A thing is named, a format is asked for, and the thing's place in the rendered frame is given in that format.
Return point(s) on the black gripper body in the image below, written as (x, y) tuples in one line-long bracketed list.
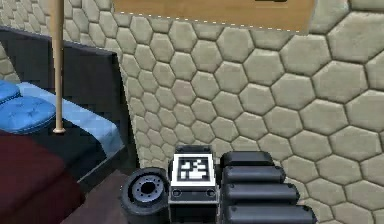
[(146, 191)]

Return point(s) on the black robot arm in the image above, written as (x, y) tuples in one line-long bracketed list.
[(253, 190)]

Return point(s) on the bed with blue sheet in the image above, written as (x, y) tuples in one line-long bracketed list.
[(83, 86)]

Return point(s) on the blue pillow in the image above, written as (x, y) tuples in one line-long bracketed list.
[(6, 90), (25, 113)]

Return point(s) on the beige baseball bat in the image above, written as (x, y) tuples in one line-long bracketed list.
[(58, 66)]

